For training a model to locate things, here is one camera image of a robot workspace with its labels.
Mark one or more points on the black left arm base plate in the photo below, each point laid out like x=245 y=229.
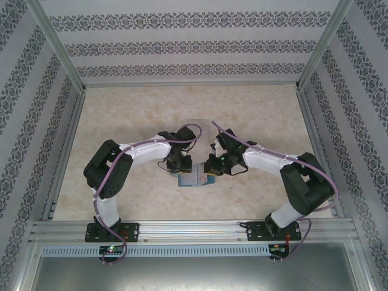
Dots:
x=133 y=230

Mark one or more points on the blue folding card holder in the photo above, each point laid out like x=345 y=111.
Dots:
x=197 y=169

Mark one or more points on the aluminium mounting rail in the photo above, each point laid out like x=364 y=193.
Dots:
x=194 y=232

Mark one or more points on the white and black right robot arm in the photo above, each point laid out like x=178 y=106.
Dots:
x=266 y=163

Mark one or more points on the aluminium corner post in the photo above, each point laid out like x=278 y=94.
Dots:
x=321 y=45
x=59 y=45

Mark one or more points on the aluminium table side rail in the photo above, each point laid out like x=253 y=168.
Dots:
x=310 y=121
x=74 y=121

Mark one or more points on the sheet metal tray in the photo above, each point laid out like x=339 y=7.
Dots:
x=194 y=276

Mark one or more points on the clear acrylic card stand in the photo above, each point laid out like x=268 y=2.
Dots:
x=204 y=130

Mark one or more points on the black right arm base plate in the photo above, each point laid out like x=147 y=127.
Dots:
x=254 y=230

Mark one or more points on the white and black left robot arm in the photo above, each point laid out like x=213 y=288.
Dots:
x=145 y=153

